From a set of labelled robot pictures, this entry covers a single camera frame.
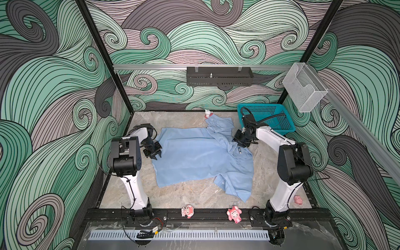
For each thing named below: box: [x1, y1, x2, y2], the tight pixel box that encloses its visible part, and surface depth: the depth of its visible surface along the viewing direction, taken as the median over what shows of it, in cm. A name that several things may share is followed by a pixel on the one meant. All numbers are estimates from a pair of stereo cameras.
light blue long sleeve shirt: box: [152, 114, 255, 203], surface depth 94 cm
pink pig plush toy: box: [226, 205, 243, 224], surface depth 74 cm
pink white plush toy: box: [181, 204, 195, 219], surface depth 74 cm
